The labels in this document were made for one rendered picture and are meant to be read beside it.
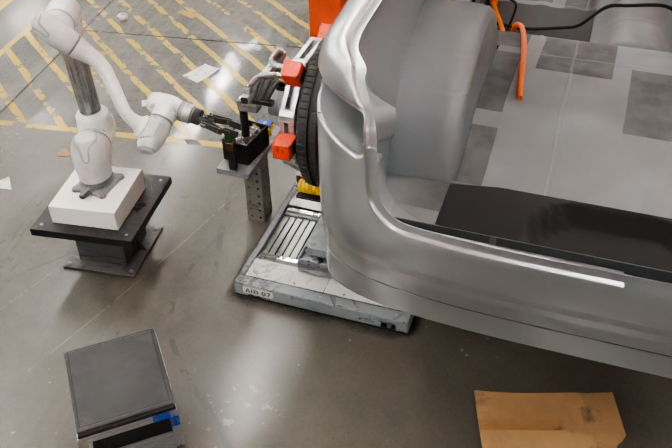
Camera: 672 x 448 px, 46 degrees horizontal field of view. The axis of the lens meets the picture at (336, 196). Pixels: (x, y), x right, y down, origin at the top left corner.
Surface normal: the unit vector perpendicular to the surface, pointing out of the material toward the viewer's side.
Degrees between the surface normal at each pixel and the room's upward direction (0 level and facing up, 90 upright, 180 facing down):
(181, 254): 0
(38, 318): 0
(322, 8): 90
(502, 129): 22
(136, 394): 0
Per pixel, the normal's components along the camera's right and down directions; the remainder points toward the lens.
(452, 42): -0.16, -0.45
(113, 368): -0.02, -0.79
